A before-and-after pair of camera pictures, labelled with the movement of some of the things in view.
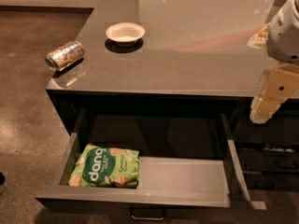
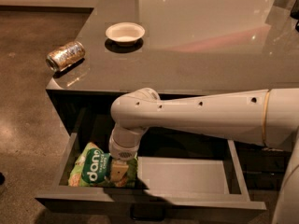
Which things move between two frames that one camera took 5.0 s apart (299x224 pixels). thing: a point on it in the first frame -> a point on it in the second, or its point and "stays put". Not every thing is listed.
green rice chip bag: [108, 167] stays put
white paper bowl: [125, 34] stays put
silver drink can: [65, 55] stays put
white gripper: [285, 36] -> [123, 152]
